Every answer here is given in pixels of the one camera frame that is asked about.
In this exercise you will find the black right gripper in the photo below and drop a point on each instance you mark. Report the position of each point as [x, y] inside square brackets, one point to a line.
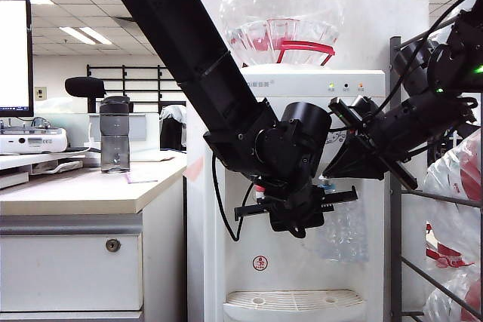
[388, 135]

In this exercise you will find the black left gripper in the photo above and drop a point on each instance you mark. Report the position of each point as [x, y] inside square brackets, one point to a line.
[300, 202]

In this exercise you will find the blue cold water tap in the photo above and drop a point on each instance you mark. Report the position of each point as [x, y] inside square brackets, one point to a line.
[327, 187]

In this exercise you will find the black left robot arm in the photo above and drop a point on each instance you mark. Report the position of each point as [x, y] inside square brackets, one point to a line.
[181, 35]

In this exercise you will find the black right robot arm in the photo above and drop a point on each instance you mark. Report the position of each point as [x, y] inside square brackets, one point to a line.
[460, 62]

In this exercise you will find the red hot water tap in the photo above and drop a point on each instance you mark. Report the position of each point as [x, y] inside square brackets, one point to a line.
[259, 194]

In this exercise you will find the white water dispenser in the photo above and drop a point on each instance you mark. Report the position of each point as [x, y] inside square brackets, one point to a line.
[283, 280]

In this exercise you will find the grey sports water bottle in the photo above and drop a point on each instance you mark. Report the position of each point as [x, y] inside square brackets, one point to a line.
[115, 141]

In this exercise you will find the dark metal storage rack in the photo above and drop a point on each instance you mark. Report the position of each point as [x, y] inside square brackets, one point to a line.
[395, 224]

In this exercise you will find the white drip tray grille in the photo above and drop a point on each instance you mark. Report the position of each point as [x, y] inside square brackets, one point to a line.
[294, 299]

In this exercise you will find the pink tape patch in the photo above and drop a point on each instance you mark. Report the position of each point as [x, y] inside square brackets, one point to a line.
[194, 170]

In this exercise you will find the black office chair back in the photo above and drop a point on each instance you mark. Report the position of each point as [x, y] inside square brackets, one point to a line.
[170, 137]

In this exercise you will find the white draped cloth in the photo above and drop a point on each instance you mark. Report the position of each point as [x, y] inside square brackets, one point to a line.
[175, 112]

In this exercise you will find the white box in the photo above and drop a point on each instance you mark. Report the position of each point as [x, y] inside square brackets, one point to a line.
[147, 148]

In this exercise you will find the round metal drawer lock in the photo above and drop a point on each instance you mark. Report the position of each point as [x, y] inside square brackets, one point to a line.
[113, 246]

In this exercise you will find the white drawer cabinet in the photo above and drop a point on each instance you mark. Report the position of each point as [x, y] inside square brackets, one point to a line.
[68, 273]

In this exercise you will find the black chair headrest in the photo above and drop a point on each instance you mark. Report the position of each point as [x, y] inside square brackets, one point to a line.
[85, 87]

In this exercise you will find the ceiling air vent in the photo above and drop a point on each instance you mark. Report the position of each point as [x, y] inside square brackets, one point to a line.
[122, 19]

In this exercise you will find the white monitor riser shelf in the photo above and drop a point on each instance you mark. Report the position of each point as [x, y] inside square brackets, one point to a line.
[37, 159]

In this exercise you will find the white projector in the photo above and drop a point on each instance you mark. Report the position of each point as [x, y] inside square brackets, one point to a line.
[34, 143]

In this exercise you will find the black framed computer monitor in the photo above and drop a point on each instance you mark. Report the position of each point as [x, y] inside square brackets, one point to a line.
[13, 54]

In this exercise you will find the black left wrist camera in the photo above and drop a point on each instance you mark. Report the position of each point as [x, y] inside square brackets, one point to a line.
[298, 224]

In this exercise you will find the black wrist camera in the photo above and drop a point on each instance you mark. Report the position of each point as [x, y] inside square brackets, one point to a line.
[298, 224]
[364, 105]

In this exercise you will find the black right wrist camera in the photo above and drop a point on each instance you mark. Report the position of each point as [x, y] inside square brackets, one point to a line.
[364, 105]

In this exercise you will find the black wall shelf rack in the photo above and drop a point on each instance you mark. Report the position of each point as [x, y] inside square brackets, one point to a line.
[124, 80]

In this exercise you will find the wall outlet plate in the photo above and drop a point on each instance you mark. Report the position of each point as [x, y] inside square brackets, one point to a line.
[40, 94]

